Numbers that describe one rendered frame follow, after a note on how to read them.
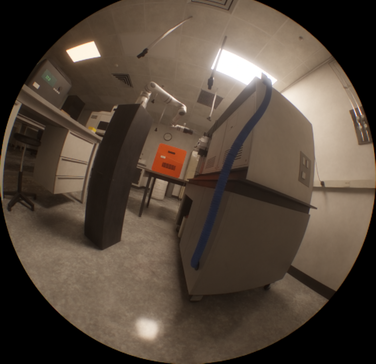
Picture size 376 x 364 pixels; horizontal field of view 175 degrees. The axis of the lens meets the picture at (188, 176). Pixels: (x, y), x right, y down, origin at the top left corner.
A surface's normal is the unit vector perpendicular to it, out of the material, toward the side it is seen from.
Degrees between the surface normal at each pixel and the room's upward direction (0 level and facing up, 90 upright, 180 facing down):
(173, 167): 90
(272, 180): 90
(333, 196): 90
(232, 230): 90
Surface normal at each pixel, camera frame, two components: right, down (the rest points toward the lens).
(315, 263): -0.95, -0.29
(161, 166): 0.14, -0.03
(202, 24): -0.28, 0.96
